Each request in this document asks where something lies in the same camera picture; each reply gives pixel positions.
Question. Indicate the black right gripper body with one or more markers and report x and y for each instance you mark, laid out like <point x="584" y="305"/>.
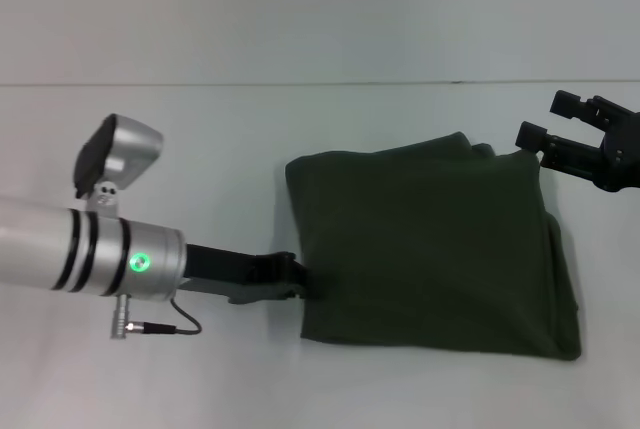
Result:
<point x="620" y="154"/>

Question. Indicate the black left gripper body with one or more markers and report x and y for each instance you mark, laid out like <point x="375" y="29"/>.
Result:
<point x="220" y="266"/>

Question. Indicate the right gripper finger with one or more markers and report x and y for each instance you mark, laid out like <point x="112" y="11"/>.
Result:
<point x="555" y="149"/>
<point x="580" y="109"/>

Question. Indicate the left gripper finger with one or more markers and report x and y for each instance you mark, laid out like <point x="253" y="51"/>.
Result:
<point x="285" y="274"/>

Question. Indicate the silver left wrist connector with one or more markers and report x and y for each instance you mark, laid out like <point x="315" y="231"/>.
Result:
<point x="120" y="318"/>

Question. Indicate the dark green t-shirt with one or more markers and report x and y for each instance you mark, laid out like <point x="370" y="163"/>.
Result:
<point x="435" y="249"/>

